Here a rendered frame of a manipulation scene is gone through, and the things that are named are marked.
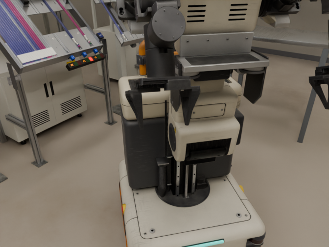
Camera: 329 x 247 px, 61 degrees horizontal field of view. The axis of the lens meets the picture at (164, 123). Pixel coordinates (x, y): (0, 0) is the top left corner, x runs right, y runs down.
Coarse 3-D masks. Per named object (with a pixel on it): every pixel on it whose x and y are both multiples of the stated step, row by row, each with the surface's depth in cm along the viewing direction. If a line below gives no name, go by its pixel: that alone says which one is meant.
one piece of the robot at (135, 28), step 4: (128, 20) 81; (132, 20) 77; (128, 24) 81; (132, 24) 76; (136, 24) 77; (140, 24) 77; (144, 24) 77; (132, 28) 76; (136, 28) 77; (140, 28) 77; (132, 32) 77; (136, 32) 77; (140, 32) 77
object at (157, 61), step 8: (152, 56) 54; (160, 56) 53; (168, 56) 54; (152, 64) 54; (160, 64) 53; (168, 64) 54; (152, 72) 54; (160, 72) 53; (168, 72) 54; (136, 80) 55; (144, 80) 52; (152, 80) 53; (160, 80) 54
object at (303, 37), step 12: (264, 36) 212; (276, 36) 212; (288, 36) 212; (300, 36) 212; (312, 36) 212; (324, 36) 212; (324, 48) 193; (324, 60) 196; (240, 84) 277; (312, 96) 210; (300, 132) 226
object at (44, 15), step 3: (45, 15) 243; (30, 18) 260; (45, 18) 244; (45, 21) 245; (45, 24) 246; (48, 24) 248; (45, 27) 248; (48, 27) 249; (48, 30) 249; (48, 33) 250
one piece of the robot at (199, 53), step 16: (240, 32) 81; (192, 48) 80; (208, 48) 81; (224, 48) 82; (240, 48) 83; (176, 64) 77; (192, 64) 75; (208, 64) 74; (224, 64) 75; (240, 64) 76; (256, 64) 77; (256, 80) 86; (176, 96) 81; (256, 96) 87
